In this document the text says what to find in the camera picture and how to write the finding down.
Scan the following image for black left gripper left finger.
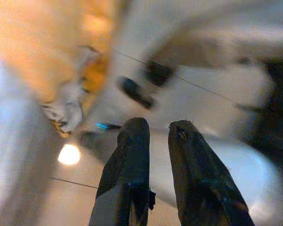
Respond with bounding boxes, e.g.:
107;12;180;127
89;117;156;226

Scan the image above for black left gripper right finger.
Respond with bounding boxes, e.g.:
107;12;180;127
167;120;255;226

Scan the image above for black slipper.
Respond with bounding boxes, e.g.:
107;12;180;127
119;76;156;110
143;60;176;88

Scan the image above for orange cartoon print blanket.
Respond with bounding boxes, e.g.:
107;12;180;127
0;0;114;138

